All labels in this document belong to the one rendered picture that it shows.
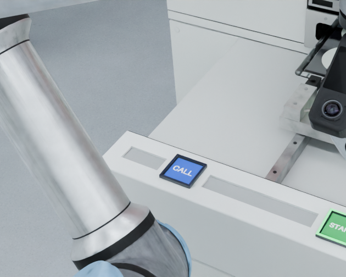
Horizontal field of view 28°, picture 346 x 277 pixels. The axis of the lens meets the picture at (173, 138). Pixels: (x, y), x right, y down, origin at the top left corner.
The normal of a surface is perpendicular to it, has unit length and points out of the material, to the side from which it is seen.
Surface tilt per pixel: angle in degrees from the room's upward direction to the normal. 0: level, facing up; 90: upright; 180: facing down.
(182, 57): 90
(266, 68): 0
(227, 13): 90
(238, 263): 90
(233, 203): 0
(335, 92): 29
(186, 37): 90
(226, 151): 0
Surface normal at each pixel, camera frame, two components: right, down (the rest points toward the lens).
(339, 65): -0.28, -0.36
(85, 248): -0.63, -0.33
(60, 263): -0.07, -0.75
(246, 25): -0.52, 0.58
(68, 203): -0.25, 0.30
